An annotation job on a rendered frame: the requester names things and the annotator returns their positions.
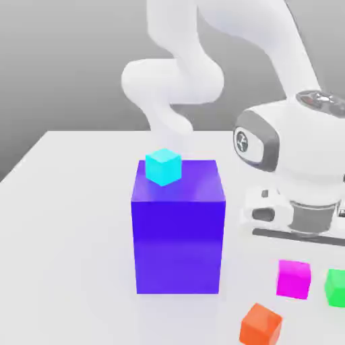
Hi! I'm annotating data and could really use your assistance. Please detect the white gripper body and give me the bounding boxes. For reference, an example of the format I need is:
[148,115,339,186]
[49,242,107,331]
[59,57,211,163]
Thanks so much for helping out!
[250,226,345,261]

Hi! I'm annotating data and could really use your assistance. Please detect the small magenta cube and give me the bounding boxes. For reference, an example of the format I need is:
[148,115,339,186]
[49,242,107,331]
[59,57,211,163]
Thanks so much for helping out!
[276,259,311,301]

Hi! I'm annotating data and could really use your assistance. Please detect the small green cube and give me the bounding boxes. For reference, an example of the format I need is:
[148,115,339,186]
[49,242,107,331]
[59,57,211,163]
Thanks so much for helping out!
[323,268,345,309]

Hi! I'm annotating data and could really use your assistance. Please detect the small orange cube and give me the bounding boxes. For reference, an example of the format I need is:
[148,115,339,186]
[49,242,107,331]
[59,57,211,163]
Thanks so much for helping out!
[239,302,283,345]

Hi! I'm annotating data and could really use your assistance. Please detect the small cyan cube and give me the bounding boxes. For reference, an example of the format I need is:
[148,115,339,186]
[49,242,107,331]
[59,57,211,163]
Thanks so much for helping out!
[145,148,183,187]

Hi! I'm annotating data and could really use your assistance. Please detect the large blue box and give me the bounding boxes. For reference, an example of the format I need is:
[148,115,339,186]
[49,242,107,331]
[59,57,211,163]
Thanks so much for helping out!
[131,159,226,295]

